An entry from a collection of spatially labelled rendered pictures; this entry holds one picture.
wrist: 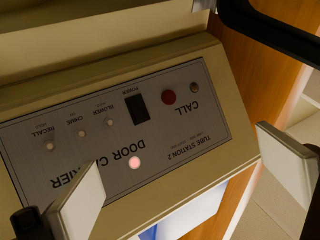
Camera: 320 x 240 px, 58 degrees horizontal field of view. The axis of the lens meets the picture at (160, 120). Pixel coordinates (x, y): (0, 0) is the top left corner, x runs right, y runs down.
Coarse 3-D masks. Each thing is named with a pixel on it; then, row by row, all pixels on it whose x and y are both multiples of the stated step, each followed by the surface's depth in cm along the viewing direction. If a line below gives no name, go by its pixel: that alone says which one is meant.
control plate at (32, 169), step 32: (192, 64) 27; (96, 96) 23; (128, 96) 24; (160, 96) 26; (192, 96) 27; (0, 128) 20; (32, 128) 21; (64, 128) 22; (96, 128) 23; (128, 128) 24; (160, 128) 25; (192, 128) 27; (224, 128) 28; (32, 160) 20; (64, 160) 21; (96, 160) 22; (128, 160) 24; (160, 160) 25; (32, 192) 20; (128, 192) 23
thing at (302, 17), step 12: (252, 0) 24; (264, 0) 23; (276, 0) 23; (288, 0) 22; (300, 0) 21; (312, 0) 21; (264, 12) 24; (276, 12) 23; (288, 12) 22; (300, 12) 22; (312, 12) 21; (300, 24) 22; (312, 24) 21
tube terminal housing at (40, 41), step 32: (64, 0) 24; (96, 0) 25; (128, 0) 25; (160, 0) 26; (192, 0) 27; (0, 32) 20; (32, 32) 21; (64, 32) 22; (96, 32) 24; (128, 32) 25; (160, 32) 28; (192, 32) 30; (0, 64) 21; (32, 64) 22; (64, 64) 24
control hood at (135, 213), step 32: (96, 64) 25; (128, 64) 25; (160, 64) 26; (224, 64) 29; (0, 96) 21; (32, 96) 21; (64, 96) 22; (224, 96) 29; (0, 160) 20; (192, 160) 26; (224, 160) 28; (256, 160) 30; (0, 192) 20; (160, 192) 25; (192, 192) 26; (0, 224) 19; (96, 224) 22; (128, 224) 23
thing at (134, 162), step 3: (135, 156) 24; (132, 159) 24; (135, 159) 24; (138, 159) 24; (129, 162) 24; (132, 162) 24; (135, 162) 24; (138, 162) 24; (129, 165) 24; (132, 165) 24; (135, 165) 24; (138, 165) 24; (132, 168) 24; (135, 168) 24
